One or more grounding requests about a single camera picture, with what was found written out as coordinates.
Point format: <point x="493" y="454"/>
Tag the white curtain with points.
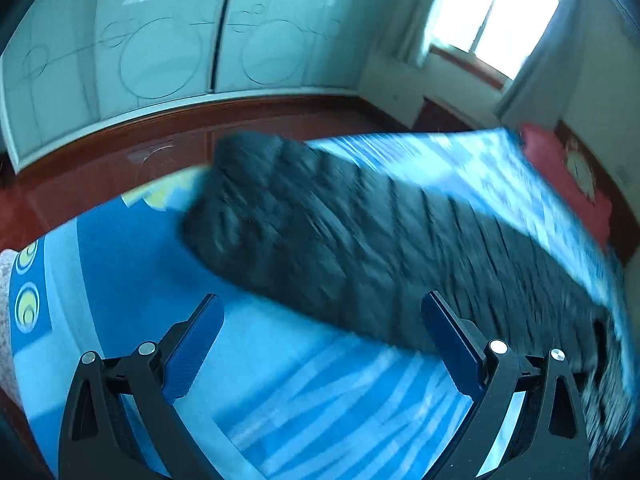
<point x="425" y="10"/>
<point x="540" y="60"/>

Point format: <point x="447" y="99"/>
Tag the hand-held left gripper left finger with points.
<point x="195" y="350"/>

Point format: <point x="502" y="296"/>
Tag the black puffer jacket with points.
<point x="325" y="230"/>

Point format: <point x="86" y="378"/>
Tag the blue patterned bedspread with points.
<point x="125" y="270"/>

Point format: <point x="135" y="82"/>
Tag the window with wooden sill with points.
<point x="500" y="10"/>

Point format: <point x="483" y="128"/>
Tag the wooden headboard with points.
<point x="575" y="145"/>

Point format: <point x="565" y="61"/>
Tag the red pillow with cream print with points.
<point x="550" y="170"/>

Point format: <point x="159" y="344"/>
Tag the dark wooden nightstand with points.
<point x="445" y="115"/>

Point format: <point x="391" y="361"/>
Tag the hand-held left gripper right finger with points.
<point x="450" y="340"/>

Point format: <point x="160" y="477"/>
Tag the white textured cloth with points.
<point x="6" y="320"/>

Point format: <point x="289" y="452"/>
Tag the white wardrobe with swirl lines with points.
<point x="150" y="35"/>

